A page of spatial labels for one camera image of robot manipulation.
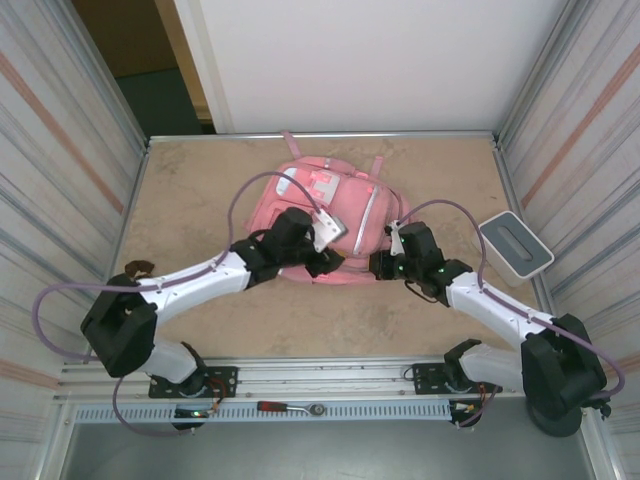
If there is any pink backpack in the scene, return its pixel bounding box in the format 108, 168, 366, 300
243, 130, 404, 287

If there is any grey white box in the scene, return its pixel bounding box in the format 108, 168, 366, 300
472, 209, 556, 289

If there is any brown crumpled cloth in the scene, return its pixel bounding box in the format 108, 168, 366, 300
124, 259, 156, 280

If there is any brown wooden door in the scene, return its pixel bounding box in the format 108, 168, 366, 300
72, 0, 177, 77

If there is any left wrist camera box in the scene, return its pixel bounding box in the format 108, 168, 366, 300
312, 209, 349, 254

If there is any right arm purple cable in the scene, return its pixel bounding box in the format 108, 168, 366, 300
396, 197, 627, 430

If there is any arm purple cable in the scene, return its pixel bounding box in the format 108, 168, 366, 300
396, 197, 627, 430
31, 171, 324, 439

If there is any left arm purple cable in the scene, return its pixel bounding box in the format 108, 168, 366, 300
31, 171, 324, 439

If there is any aluminium mounting rail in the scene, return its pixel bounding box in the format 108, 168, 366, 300
54, 355, 591, 404

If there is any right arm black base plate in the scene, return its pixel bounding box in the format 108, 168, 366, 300
412, 360, 503, 396

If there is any white slotted cable duct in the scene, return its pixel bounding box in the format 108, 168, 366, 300
73, 402, 454, 424

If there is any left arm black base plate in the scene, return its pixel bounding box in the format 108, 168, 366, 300
148, 365, 239, 399

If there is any red handled ratchet tool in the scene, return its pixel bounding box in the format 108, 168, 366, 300
256, 399, 327, 417

